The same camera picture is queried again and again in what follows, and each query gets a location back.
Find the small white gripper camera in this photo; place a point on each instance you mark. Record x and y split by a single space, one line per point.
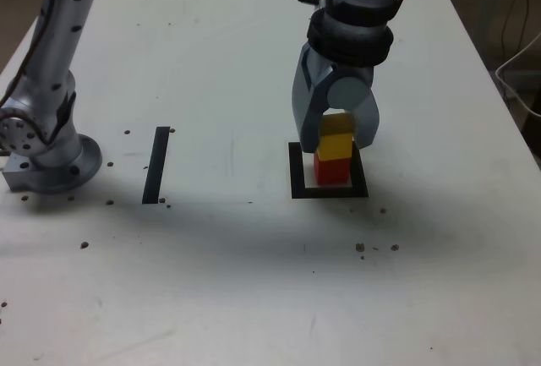
324 2

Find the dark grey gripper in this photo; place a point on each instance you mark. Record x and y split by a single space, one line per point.
355 72

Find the black tape strip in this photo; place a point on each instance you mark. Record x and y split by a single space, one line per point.
155 167

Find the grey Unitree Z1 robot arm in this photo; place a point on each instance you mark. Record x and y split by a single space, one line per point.
55 66

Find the red cube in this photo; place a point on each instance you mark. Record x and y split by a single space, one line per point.
331 173

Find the yellow cube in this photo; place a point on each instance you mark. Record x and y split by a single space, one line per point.
336 146

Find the black tape square outline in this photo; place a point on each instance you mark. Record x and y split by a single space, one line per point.
296 180

